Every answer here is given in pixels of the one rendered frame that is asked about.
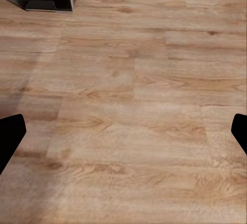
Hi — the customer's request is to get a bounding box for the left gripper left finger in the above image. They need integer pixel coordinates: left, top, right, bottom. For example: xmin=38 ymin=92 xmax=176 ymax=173
xmin=0 ymin=114 xmax=26 ymax=175

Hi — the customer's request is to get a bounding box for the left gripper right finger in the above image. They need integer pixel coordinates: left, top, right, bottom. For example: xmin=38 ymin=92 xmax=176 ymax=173
xmin=231 ymin=113 xmax=247 ymax=154

